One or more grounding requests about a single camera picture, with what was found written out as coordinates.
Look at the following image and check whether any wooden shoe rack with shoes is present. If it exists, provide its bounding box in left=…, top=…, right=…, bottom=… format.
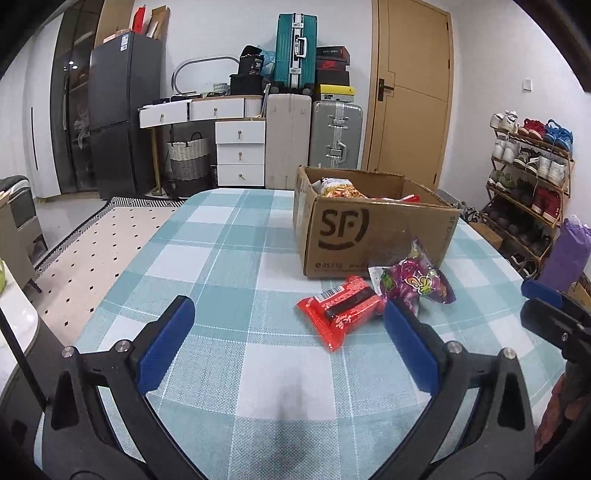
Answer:
left=482, top=110, right=575, bottom=273

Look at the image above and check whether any silver suitcase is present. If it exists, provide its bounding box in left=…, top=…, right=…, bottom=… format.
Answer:
left=310, top=99, right=364, bottom=171

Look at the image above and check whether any beige dotted rug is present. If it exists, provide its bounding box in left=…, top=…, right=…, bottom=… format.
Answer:
left=28, top=196, right=188, bottom=333

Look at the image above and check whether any large purple snack packet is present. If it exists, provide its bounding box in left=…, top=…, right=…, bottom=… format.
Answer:
left=368, top=239, right=457, bottom=317

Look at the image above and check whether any dark grey refrigerator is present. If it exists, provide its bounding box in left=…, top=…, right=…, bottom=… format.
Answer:
left=89, top=31, right=163, bottom=200

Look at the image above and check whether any brown cardboard box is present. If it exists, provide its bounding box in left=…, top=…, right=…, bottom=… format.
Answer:
left=292, top=165, right=460, bottom=278

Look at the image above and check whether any brown paper carton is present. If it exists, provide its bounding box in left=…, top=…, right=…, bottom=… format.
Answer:
left=148, top=6, right=171, bottom=40

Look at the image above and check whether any thin black rod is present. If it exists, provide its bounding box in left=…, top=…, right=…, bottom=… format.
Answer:
left=0, top=307, right=48, bottom=403

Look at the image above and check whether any woven laundry basket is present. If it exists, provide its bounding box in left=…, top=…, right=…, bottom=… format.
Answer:
left=167, top=133, right=211, bottom=197

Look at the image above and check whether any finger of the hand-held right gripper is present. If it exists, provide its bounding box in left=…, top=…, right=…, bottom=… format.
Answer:
left=521, top=278, right=591, bottom=319
left=519, top=298, right=591, bottom=352

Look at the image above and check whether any purple bag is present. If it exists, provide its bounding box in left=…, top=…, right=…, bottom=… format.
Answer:
left=538, top=215, right=591, bottom=294

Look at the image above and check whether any white orange noodle snack packet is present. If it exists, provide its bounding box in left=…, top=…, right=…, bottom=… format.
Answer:
left=314, top=178, right=370, bottom=200

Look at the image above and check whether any small cardboard box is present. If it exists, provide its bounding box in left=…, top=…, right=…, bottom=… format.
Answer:
left=468, top=222, right=504, bottom=250

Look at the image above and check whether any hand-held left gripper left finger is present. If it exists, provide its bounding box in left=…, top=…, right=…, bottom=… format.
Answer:
left=41, top=295, right=208, bottom=480

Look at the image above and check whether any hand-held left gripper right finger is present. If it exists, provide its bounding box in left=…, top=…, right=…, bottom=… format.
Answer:
left=369, top=299, right=536, bottom=480

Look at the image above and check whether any wooden door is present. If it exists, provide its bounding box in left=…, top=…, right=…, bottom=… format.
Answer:
left=362, top=0, right=453, bottom=190

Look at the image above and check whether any black bag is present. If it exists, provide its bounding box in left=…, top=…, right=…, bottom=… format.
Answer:
left=229, top=45, right=273, bottom=95

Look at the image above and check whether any plain black shoe box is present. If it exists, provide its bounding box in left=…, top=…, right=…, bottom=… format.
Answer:
left=315, top=69, right=350, bottom=86

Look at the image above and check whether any grey upholstered chair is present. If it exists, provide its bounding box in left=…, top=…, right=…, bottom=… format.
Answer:
left=0, top=174, right=49, bottom=294

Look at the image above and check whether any teal suitcase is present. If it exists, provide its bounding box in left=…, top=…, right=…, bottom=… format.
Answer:
left=272, top=13, right=318, bottom=95

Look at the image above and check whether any flat cardboard box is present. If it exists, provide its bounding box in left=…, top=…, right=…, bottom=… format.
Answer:
left=95, top=28, right=132, bottom=44

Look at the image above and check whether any white dressing table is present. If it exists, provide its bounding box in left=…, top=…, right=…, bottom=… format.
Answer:
left=139, top=95, right=267, bottom=189

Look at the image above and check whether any dark glass cabinet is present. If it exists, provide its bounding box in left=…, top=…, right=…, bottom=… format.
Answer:
left=50, top=0, right=105, bottom=195

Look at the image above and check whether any yellow black shoe box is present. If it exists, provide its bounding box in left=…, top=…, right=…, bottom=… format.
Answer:
left=318, top=84, right=357, bottom=103

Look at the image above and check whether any beige suitcase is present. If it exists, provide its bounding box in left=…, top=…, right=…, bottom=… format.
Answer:
left=265, top=93, right=312, bottom=190

